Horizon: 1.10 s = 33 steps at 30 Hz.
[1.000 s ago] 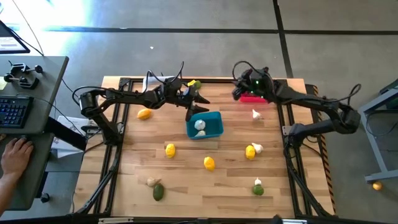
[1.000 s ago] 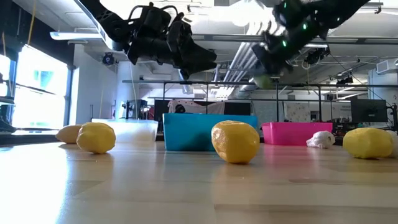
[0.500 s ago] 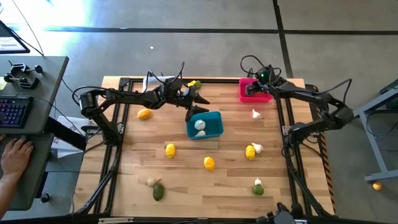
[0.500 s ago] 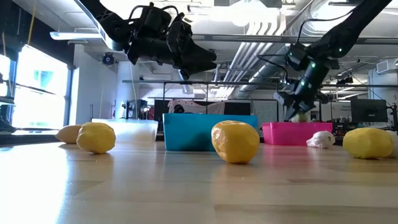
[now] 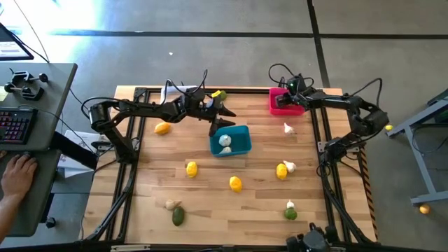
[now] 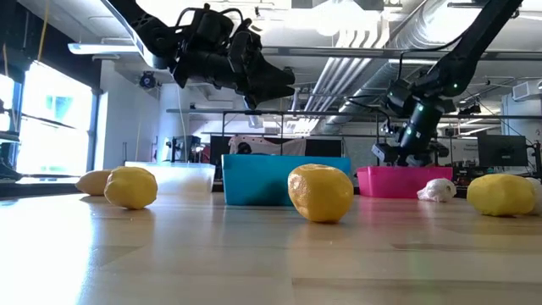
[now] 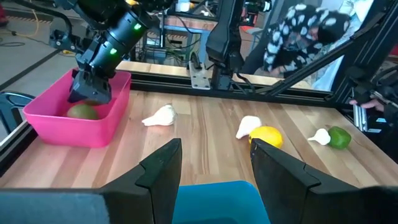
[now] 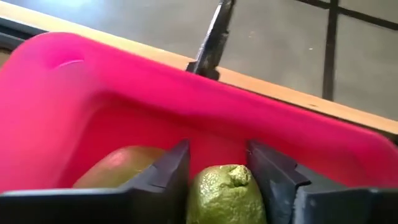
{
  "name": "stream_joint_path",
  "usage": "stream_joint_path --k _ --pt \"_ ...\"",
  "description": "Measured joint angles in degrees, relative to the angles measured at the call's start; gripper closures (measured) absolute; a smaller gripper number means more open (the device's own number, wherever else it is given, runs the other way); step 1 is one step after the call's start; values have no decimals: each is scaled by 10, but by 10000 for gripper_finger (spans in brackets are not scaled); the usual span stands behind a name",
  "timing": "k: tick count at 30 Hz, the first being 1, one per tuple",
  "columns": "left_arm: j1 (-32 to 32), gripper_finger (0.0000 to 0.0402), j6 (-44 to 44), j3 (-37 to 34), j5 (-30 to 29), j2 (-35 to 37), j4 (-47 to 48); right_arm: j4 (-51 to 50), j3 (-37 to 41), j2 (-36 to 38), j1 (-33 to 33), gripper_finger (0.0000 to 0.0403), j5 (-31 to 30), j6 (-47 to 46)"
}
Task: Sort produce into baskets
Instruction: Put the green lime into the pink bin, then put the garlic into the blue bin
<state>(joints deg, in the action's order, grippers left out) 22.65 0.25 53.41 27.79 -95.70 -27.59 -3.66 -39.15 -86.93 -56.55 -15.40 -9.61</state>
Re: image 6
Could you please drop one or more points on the yellow lemon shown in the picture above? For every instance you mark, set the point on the yellow lemon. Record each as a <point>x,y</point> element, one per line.
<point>501,195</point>
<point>131,187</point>
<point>320,192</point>

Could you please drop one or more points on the black background metal frame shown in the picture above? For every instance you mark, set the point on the black background metal frame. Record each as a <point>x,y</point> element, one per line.
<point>339,112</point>

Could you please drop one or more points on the pink plastic bin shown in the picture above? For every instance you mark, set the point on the pink plastic bin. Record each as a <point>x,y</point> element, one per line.
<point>389,182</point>

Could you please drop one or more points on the clear white plastic bin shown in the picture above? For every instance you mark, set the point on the clear white plastic bin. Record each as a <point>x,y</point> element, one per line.
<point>186,178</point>

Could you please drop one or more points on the white ceiling pipes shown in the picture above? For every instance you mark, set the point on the white ceiling pipes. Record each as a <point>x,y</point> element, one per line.
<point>339,72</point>

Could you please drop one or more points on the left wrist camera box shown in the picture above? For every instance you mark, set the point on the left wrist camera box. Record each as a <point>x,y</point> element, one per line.
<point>214,25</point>

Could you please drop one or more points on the black background monitor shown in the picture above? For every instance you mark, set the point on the black background monitor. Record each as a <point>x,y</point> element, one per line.
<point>501,150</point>

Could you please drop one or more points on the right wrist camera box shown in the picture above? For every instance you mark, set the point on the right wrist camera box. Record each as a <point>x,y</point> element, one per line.
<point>383,152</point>

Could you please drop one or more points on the white ceiling light fixture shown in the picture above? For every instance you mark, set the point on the white ceiling light fixture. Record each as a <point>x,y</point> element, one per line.
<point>101,48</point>

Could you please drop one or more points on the black wall camera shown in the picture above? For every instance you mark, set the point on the black wall camera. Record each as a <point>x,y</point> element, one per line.
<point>147,79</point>

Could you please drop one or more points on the white wall air unit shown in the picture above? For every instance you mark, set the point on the white wall air unit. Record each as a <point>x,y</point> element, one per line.
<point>527,90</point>

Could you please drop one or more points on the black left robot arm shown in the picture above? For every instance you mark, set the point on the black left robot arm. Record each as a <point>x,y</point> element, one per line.
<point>148,29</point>

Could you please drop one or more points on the bright window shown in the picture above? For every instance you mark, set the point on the bright window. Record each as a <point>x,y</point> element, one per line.
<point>55,123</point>

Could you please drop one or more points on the teal plastic bin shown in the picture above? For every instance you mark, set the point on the teal plastic bin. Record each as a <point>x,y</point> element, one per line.
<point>254,180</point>

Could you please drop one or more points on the white dotted cloth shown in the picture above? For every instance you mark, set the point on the white dotted cloth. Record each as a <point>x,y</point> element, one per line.
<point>271,146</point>

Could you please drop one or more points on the white garlic bulb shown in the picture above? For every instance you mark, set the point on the white garlic bulb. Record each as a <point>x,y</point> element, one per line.
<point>437,190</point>
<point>538,192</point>

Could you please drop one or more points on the person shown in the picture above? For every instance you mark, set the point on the person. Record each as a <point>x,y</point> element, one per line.
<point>244,148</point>

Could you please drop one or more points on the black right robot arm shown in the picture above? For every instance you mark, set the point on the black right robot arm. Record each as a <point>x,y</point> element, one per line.
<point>478,38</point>

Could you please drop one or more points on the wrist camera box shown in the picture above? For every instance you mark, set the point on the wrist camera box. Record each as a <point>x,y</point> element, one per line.
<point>214,25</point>
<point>383,152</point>

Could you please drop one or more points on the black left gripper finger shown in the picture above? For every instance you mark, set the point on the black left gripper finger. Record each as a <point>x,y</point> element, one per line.
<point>267,95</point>
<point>275,76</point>

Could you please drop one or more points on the silver ventilation duct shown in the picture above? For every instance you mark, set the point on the silver ventilation duct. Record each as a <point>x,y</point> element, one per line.
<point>372,84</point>

